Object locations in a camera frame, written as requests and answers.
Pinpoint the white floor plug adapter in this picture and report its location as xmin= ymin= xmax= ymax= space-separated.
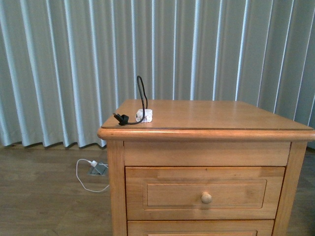
xmin=90 ymin=160 xmax=98 ymax=167

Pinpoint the wooden drawer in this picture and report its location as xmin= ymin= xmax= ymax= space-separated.
xmin=127 ymin=220 xmax=274 ymax=236
xmin=126 ymin=167 xmax=284 ymax=220

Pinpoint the round wooden drawer knob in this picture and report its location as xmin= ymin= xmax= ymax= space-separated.
xmin=201 ymin=192 xmax=212 ymax=204

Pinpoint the metal floor outlet box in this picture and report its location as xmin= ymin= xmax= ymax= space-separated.
xmin=88 ymin=163 xmax=108 ymax=176

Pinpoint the wooden nightstand cabinet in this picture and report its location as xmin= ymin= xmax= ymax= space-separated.
xmin=97 ymin=100 xmax=315 ymax=236

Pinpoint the black charger cable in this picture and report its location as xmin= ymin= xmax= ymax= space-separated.
xmin=113 ymin=75 xmax=149 ymax=126

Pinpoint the white floor cable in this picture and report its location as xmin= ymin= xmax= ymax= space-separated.
xmin=75 ymin=158 xmax=110 ymax=193

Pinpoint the grey pleated curtain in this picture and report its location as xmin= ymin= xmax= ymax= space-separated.
xmin=0 ymin=0 xmax=315 ymax=147

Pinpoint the white charger block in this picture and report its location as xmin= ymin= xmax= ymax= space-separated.
xmin=135 ymin=109 xmax=153 ymax=122

